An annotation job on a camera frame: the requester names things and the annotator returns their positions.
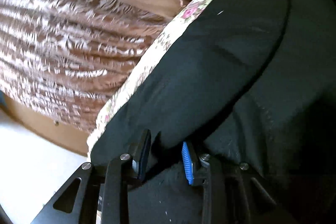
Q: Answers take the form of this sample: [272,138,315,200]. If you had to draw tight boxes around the brown wooden baseboard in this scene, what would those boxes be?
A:
[1,94,89,156]

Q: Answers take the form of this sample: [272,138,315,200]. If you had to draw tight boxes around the black pants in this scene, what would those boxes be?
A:
[91,0,335,223]

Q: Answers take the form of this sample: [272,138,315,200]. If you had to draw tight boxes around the brown floral damask curtain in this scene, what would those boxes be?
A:
[1,0,191,132]

